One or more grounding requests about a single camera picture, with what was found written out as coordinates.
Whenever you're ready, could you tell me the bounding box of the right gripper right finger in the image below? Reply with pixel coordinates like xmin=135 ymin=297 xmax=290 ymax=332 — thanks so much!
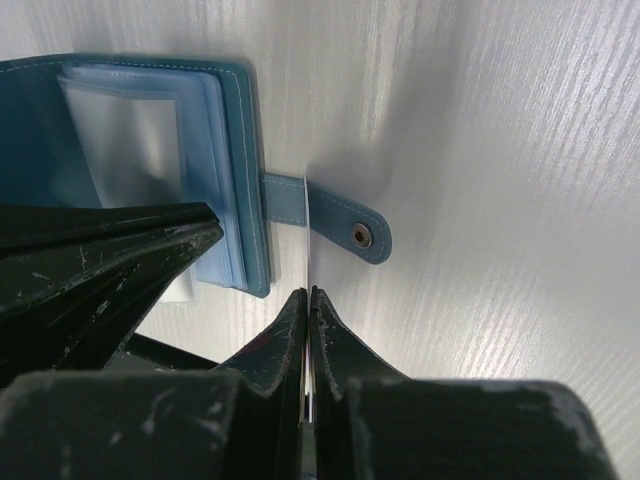
xmin=310 ymin=289 xmax=617 ymax=479

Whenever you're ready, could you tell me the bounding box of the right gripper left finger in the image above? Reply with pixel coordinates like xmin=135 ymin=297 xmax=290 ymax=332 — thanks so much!
xmin=1 ymin=289 xmax=306 ymax=479

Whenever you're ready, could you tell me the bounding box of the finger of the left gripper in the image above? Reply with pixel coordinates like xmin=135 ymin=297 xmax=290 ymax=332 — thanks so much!
xmin=1 ymin=203 xmax=223 ymax=385

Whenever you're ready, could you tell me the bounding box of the silver VIP card top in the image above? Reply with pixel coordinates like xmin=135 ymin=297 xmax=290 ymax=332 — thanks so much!
xmin=303 ymin=174 xmax=315 ymax=424

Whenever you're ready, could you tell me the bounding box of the blue leather card holder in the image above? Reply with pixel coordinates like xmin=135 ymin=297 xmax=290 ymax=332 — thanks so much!
xmin=1 ymin=54 xmax=392 ymax=303

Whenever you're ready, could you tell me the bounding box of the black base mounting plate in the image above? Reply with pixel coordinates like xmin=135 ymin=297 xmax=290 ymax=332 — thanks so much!
xmin=108 ymin=333 xmax=218 ymax=372

